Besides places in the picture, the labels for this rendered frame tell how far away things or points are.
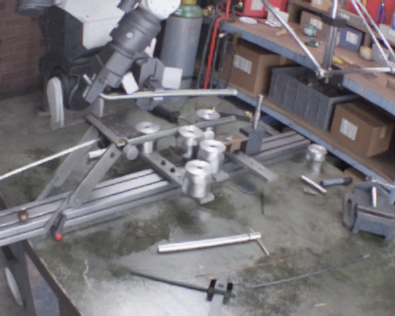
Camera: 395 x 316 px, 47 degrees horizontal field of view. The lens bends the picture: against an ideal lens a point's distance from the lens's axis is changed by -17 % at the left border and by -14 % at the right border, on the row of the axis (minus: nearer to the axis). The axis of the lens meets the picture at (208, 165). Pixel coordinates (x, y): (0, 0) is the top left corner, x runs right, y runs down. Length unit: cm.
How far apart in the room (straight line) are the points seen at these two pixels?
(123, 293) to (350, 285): 40
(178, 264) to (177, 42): 212
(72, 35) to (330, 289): 93
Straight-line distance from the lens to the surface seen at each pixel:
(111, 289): 79
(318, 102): 255
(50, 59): 157
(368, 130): 240
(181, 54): 289
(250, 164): 109
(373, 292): 90
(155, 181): 100
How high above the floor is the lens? 143
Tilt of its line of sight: 29 degrees down
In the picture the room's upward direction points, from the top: 10 degrees clockwise
